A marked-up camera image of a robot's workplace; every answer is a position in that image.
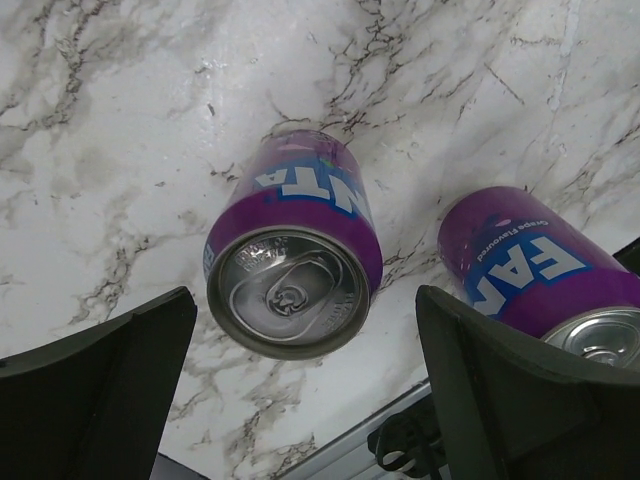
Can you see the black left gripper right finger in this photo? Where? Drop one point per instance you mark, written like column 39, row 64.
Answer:
column 510, row 406

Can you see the purple fanta can left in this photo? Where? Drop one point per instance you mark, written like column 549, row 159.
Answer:
column 520, row 263

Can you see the purple fanta can front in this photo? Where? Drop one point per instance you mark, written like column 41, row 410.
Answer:
column 293, row 262

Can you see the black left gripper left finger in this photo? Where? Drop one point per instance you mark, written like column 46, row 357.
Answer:
column 94, row 405

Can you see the black base frame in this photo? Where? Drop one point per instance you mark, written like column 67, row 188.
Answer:
column 347, row 456

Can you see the purple fanta can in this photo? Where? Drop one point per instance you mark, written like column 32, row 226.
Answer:
column 520, row 263
column 293, row 262

